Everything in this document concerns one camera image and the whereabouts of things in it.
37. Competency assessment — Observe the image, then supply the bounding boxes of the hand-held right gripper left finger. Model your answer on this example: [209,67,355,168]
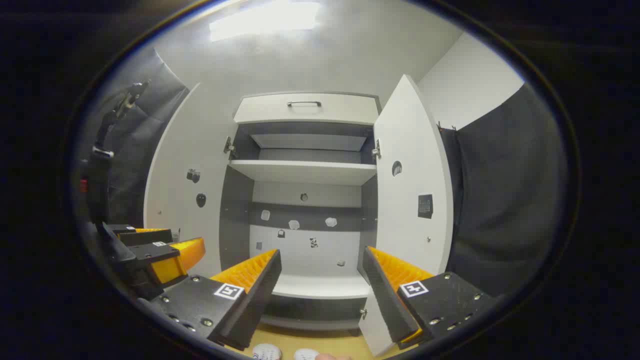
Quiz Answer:
[137,248,282,352]

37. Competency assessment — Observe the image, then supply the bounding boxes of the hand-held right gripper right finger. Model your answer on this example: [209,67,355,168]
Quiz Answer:
[362,246,499,351]

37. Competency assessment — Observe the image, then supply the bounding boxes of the white cabinet door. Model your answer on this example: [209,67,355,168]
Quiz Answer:
[144,82,236,278]
[358,74,454,357]

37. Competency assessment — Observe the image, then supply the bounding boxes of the white shoe cabinet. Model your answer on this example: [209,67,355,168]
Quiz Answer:
[218,91,383,337]

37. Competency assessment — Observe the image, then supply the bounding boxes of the white cabinet shelf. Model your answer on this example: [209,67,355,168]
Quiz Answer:
[272,272,372,300]
[228,159,377,186]

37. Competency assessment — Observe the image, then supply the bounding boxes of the white cabinet drawer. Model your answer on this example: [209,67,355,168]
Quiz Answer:
[233,92,379,126]

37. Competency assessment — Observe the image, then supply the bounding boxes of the black backdrop cloth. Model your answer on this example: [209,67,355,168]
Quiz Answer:
[440,84,571,298]
[75,47,191,226]

